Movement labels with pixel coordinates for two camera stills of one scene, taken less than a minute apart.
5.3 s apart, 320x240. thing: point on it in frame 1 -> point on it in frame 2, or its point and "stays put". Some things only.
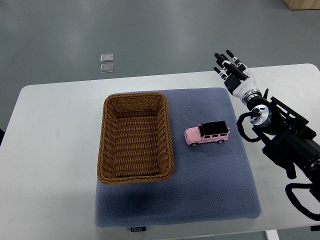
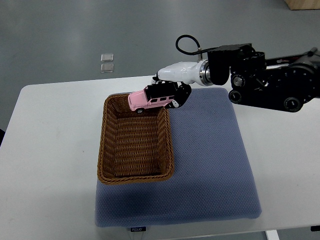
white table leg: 272,234 stays put
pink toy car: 214,131 -> 138,101
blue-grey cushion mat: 210,182 stays put
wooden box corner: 303,4 stays put
